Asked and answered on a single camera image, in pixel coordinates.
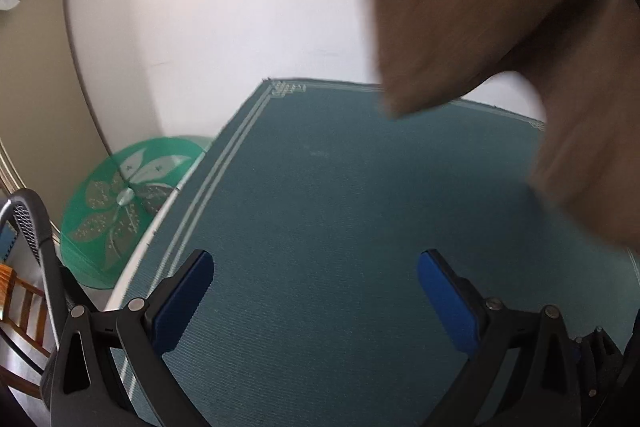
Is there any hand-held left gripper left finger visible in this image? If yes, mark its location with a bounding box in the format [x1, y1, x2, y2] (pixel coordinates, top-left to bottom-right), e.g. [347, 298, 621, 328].
[42, 249, 215, 427]

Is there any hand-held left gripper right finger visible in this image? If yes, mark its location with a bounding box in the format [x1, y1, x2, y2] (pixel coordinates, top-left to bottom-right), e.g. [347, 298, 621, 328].
[419, 249, 583, 427]

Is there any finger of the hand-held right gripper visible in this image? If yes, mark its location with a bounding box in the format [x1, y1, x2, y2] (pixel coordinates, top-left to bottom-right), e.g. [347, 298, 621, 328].
[572, 326, 626, 427]

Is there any brown fleece jacket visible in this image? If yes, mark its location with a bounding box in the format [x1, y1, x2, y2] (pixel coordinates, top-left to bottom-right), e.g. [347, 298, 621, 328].
[362, 0, 640, 250]

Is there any black mesh metal chair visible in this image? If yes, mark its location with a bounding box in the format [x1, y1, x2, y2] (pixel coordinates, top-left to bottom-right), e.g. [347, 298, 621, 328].
[0, 188, 93, 348]

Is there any teal mat with pale stripes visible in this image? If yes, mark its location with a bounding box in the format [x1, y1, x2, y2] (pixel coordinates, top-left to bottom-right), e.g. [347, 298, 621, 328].
[107, 77, 640, 427]

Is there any blue foam puzzle mat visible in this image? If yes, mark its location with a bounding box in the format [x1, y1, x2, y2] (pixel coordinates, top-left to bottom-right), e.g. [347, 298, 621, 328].
[0, 227, 17, 260]

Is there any beige cabinet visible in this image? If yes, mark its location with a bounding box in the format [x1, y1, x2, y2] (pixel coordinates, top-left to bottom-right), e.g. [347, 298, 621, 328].
[0, 0, 113, 208]

